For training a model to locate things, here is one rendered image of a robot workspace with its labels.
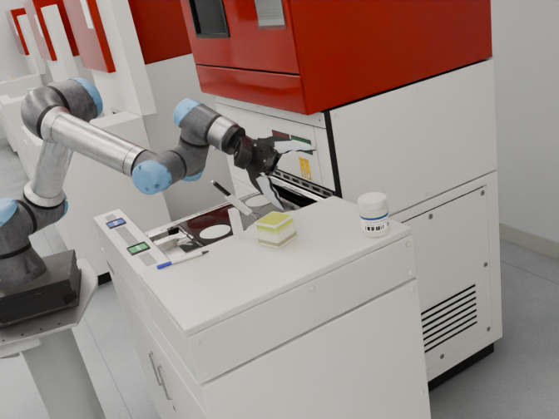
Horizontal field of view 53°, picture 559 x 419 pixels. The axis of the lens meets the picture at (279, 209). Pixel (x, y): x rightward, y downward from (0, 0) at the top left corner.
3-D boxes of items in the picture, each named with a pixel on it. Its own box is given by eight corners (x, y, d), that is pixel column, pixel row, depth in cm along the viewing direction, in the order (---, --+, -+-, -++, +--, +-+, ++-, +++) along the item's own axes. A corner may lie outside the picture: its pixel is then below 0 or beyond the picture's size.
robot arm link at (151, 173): (-5, 89, 134) (160, 165, 120) (32, 80, 143) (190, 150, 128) (-3, 133, 140) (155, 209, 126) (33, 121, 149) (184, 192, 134)
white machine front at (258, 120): (237, 179, 244) (217, 89, 229) (348, 234, 176) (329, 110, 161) (230, 182, 243) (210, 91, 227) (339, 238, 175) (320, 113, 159)
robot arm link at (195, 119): (188, 122, 140) (195, 91, 136) (222, 143, 137) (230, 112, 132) (167, 130, 134) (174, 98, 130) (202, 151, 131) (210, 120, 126)
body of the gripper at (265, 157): (289, 150, 130) (248, 126, 134) (275, 147, 122) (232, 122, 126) (274, 179, 132) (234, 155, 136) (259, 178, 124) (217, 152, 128)
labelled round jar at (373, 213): (378, 223, 146) (373, 189, 142) (396, 230, 140) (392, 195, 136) (356, 232, 143) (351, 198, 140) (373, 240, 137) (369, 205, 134)
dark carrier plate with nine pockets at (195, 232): (266, 191, 203) (266, 190, 202) (319, 217, 174) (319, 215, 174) (178, 224, 189) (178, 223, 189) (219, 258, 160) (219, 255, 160)
